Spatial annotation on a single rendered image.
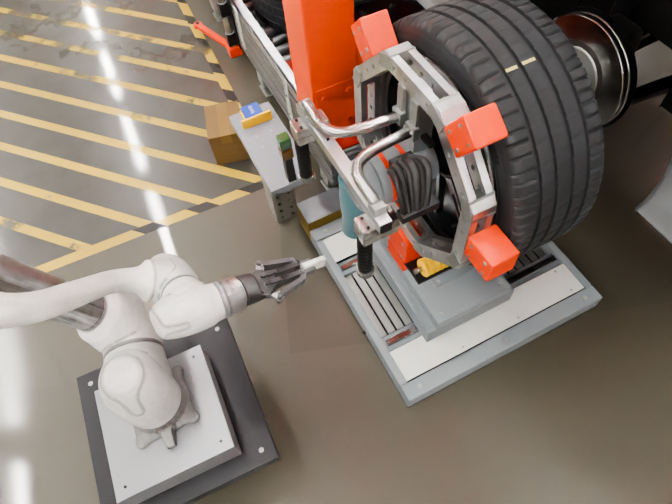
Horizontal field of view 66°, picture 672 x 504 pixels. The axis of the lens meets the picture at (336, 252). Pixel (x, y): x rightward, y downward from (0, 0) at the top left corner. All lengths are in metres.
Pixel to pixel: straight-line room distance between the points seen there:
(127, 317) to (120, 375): 0.16
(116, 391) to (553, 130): 1.13
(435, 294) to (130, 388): 1.03
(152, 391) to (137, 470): 0.28
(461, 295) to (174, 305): 1.03
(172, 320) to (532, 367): 1.33
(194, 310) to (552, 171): 0.82
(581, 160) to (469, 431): 1.06
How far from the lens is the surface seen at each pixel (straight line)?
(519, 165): 1.11
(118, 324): 1.46
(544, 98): 1.15
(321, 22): 1.60
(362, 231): 1.10
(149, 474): 1.60
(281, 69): 2.39
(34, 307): 1.14
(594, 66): 1.62
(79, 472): 2.13
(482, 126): 1.03
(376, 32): 1.32
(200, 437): 1.57
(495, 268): 1.18
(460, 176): 1.11
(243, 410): 1.66
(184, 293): 1.22
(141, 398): 1.40
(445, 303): 1.84
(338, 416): 1.92
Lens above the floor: 1.86
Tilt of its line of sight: 58 degrees down
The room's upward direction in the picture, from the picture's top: 6 degrees counter-clockwise
